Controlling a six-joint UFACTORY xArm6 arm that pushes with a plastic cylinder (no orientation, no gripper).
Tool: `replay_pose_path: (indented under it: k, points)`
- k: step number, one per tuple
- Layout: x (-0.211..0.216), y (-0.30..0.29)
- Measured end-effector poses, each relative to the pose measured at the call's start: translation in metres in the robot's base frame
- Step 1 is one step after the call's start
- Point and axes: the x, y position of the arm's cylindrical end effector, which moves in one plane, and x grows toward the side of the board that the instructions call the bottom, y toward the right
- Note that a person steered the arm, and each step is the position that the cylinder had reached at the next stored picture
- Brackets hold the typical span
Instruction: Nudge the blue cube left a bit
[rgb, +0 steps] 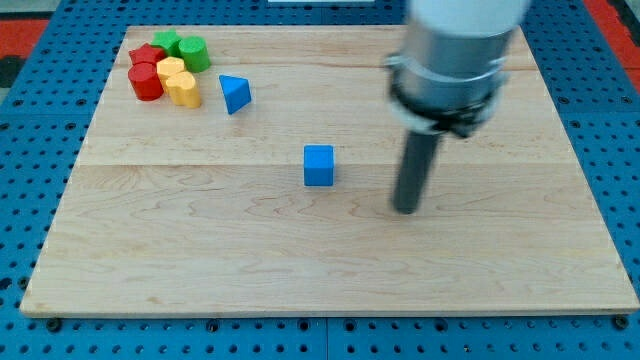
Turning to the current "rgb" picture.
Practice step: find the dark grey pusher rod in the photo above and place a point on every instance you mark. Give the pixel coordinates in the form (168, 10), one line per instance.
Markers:
(419, 153)

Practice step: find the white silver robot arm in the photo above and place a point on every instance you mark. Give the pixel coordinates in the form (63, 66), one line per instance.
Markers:
(446, 77)

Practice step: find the blue cube block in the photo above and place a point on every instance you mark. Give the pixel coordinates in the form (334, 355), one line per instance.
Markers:
(318, 165)

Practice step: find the blue triangular prism block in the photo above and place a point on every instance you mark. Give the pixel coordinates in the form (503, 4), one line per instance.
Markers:
(236, 92)

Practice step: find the light wooden board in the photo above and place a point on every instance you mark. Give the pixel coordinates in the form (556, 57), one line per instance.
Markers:
(172, 212)

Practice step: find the green cylinder block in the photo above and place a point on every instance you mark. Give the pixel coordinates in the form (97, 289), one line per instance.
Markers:
(194, 52)

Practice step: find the yellow heart block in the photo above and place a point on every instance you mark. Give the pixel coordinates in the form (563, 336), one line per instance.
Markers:
(183, 90)

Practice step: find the yellow hexagon block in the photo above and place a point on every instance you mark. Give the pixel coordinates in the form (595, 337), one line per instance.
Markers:
(168, 67)

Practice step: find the green star block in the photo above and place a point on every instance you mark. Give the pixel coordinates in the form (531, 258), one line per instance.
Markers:
(168, 41)

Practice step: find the red cylinder block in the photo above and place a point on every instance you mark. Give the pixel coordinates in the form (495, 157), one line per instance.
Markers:
(145, 81)

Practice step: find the red star block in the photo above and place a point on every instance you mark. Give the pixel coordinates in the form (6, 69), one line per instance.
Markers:
(146, 53)

